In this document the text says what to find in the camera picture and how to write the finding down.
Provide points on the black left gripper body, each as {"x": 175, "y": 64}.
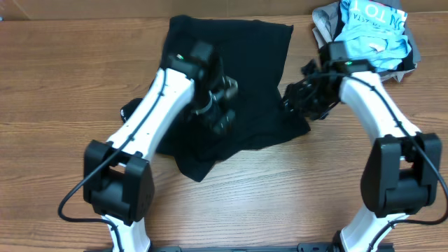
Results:
{"x": 208, "y": 108}

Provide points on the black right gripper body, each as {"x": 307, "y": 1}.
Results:
{"x": 298, "y": 96}

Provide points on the black t-shirt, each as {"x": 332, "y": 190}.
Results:
{"x": 254, "y": 54}

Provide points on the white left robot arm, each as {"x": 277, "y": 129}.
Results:
{"x": 119, "y": 183}

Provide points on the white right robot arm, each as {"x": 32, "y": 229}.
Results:
{"x": 402, "y": 173}

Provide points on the grey folded garment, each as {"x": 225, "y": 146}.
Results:
{"x": 328, "y": 25}

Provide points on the light blue printed t-shirt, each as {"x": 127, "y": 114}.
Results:
{"x": 374, "y": 32}

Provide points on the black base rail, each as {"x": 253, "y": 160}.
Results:
{"x": 238, "y": 248}

